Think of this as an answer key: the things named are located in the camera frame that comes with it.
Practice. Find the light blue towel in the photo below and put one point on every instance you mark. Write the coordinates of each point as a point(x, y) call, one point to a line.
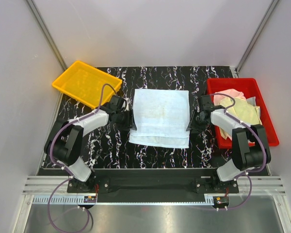
point(161, 118)

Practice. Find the aluminium frame post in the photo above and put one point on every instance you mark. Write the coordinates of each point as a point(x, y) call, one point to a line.
point(265, 19)
point(46, 33)

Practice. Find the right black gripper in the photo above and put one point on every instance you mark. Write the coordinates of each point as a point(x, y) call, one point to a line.
point(192, 124)

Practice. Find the black marble pattern mat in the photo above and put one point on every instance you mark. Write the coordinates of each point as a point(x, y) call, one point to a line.
point(109, 147)

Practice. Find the left aluminium frame post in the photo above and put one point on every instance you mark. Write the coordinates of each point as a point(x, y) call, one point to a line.
point(46, 33)

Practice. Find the right aluminium frame post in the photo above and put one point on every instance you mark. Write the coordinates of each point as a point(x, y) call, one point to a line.
point(265, 19)

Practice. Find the yellow plastic tray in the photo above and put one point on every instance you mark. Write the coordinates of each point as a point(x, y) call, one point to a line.
point(87, 84)

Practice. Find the pale yellow towel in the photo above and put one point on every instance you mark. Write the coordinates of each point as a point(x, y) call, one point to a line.
point(242, 110)

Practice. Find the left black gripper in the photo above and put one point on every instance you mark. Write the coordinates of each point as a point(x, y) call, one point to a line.
point(130, 124)

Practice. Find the slotted white cable duct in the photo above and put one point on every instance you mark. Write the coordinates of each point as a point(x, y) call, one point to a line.
point(65, 199)

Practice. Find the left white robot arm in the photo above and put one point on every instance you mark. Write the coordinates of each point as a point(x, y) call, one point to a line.
point(64, 142)

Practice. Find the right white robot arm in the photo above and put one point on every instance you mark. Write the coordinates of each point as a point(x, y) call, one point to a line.
point(250, 148)

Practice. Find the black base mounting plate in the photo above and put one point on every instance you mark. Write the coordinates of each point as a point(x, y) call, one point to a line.
point(153, 185)

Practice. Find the red plastic bin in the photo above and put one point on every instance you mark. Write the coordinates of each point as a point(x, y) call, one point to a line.
point(250, 89)

